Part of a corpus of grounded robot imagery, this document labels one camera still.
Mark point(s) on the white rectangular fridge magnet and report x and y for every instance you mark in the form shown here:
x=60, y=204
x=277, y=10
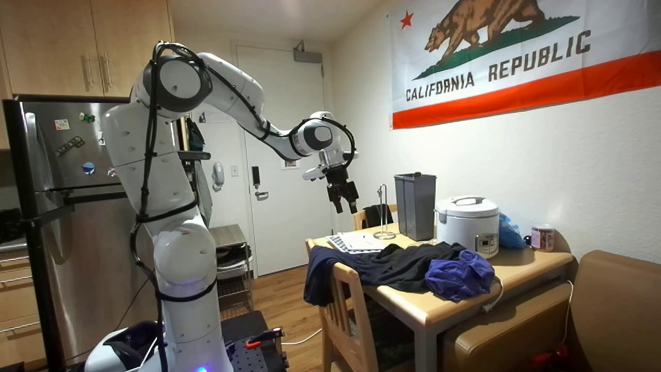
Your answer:
x=63, y=125

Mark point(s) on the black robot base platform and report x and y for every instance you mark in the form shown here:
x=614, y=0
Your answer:
x=254, y=353

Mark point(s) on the California Republic flag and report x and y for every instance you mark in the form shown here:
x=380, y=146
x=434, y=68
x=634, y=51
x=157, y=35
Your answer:
x=524, y=82

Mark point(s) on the round blue fridge magnet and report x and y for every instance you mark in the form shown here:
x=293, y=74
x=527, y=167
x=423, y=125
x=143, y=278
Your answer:
x=89, y=167

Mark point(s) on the gray door closer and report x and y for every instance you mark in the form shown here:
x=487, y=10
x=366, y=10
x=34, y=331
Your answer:
x=306, y=54

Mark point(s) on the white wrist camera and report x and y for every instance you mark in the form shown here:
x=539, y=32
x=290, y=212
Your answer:
x=313, y=173

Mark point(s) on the red object on floor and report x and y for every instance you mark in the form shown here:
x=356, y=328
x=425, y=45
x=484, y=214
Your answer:
x=550, y=360

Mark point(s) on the blue plastic bag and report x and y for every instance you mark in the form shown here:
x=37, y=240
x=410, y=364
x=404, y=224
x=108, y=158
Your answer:
x=510, y=233

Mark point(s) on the gray metal shelf cart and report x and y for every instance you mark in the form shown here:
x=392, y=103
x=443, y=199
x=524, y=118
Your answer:
x=233, y=264

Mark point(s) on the wooden kitchen drawer unit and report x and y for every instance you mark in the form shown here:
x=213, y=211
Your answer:
x=17, y=311

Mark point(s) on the pink jar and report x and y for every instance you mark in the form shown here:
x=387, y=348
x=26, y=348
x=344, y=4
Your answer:
x=542, y=237

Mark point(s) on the white rice cooker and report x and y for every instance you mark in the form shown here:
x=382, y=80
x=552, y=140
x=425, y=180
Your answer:
x=468, y=227

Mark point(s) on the purple crumpled cloth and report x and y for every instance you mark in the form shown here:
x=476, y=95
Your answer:
x=458, y=274

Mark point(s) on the stainless steel refrigerator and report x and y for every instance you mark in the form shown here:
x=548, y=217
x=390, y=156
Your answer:
x=75, y=260

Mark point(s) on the gray plastic bin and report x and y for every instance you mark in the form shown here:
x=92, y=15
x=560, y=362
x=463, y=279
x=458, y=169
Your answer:
x=416, y=207

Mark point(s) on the wooden chair with black seatback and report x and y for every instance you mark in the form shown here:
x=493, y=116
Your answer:
x=377, y=214

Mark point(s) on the wooden box container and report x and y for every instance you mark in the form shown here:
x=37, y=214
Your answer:
x=503, y=337

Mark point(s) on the wooden wall cabinet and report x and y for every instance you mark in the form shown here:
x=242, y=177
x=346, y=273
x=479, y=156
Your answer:
x=69, y=42

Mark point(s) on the light wooden dining table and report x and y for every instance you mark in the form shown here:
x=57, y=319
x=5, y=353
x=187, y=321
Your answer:
x=440, y=306

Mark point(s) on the white entry door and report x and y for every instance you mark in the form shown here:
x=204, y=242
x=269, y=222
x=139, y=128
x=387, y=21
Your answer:
x=281, y=220

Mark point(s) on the brown armchair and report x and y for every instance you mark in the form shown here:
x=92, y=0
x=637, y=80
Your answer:
x=620, y=311

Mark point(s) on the wooden slat-back chair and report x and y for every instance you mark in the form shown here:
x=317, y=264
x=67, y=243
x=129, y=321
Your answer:
x=347, y=316

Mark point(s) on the black jersey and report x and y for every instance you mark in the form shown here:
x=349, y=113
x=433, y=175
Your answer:
x=394, y=264

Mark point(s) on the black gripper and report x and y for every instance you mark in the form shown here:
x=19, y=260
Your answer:
x=340, y=180

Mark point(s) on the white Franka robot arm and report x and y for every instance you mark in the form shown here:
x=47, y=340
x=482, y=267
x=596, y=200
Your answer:
x=173, y=260

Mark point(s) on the white wall intercom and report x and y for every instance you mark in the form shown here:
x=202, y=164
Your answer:
x=218, y=175

